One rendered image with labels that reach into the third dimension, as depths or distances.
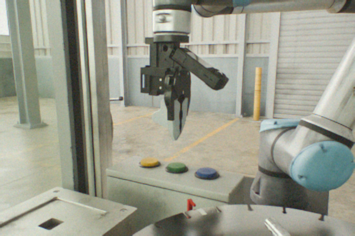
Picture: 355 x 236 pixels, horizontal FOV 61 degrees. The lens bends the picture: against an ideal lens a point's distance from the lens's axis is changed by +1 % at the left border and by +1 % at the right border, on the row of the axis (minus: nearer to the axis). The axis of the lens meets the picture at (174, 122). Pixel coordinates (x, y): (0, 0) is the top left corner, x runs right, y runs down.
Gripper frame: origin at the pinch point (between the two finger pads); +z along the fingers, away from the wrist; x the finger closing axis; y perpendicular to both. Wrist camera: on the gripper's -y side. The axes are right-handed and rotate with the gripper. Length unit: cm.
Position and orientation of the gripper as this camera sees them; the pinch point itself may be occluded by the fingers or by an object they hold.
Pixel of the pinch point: (178, 134)
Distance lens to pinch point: 62.3
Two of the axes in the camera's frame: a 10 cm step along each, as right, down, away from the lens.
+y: -8.8, -1.2, 4.6
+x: -4.7, 1.7, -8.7
